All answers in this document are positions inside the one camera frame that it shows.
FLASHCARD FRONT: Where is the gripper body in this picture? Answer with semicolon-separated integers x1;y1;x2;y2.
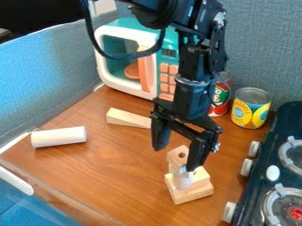
148;73;224;154

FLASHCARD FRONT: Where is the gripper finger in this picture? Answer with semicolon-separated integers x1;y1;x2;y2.
185;139;214;172
149;116;173;152

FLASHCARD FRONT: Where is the wooden block with hole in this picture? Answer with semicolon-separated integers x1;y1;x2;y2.
165;144;192;175

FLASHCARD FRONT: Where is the red can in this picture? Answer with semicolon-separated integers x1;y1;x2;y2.
206;70;234;117

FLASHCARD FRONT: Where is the wooden square base block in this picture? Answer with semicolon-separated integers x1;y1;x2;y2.
163;166;215;206

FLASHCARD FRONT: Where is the wooden wedge block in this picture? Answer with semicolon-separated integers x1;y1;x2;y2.
104;107;153;130

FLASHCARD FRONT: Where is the yellow can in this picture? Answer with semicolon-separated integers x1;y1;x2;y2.
230;87;273;130

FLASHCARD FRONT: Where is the toy microwave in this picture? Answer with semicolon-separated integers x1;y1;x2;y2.
93;16;184;102

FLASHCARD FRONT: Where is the toy stove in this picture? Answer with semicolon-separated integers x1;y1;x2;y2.
222;101;302;226

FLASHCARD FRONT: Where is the wooden cylinder block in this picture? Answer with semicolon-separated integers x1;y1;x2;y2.
29;125;87;149

